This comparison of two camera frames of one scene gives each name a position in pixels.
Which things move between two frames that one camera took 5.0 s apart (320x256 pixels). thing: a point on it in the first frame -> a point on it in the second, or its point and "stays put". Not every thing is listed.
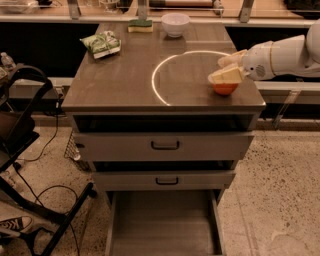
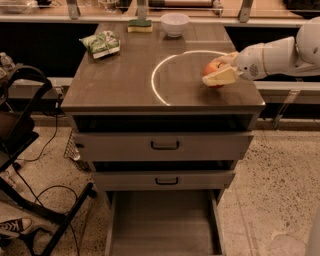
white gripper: [257, 62] stays put
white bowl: [175, 23] stays put
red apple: [225, 88] -> [213, 67]
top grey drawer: [162, 146] stays put
